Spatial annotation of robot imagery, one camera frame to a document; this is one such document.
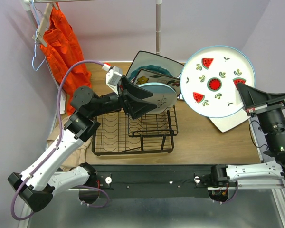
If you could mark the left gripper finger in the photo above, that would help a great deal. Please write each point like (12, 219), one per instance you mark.
(136, 91)
(136, 108)

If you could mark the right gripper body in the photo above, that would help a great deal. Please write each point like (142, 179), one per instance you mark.
(279, 105)

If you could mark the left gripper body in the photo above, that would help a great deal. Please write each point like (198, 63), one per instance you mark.
(122, 93)

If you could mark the grey square plate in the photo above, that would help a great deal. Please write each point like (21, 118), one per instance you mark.
(225, 124)

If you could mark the watermelon round plate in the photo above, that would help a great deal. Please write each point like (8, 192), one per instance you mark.
(209, 78)

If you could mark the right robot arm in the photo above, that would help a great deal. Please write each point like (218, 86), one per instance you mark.
(272, 124)

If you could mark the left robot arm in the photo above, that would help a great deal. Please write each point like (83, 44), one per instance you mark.
(38, 184)

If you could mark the flower square plate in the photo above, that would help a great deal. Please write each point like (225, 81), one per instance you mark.
(147, 76)

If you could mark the blue and cream round plate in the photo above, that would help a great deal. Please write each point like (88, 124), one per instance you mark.
(163, 96)

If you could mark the teal rimmed plate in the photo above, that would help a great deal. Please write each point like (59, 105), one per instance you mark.
(153, 68)

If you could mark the large white square plate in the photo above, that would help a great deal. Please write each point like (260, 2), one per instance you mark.
(144, 58)

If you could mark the orange shorts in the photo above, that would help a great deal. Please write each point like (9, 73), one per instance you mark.
(62, 51)

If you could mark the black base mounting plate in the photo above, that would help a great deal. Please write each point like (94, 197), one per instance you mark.
(161, 181)

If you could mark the wooden clip hanger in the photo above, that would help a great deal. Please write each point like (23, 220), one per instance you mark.
(38, 37)

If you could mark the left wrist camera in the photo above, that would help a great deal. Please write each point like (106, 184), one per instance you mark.
(113, 76)

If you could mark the black wire dish rack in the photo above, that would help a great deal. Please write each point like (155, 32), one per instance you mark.
(118, 134)

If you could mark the blue wire hanger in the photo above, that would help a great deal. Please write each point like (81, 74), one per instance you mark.
(36, 43)

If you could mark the white clothes rack frame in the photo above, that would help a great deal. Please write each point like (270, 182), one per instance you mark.
(28, 8)

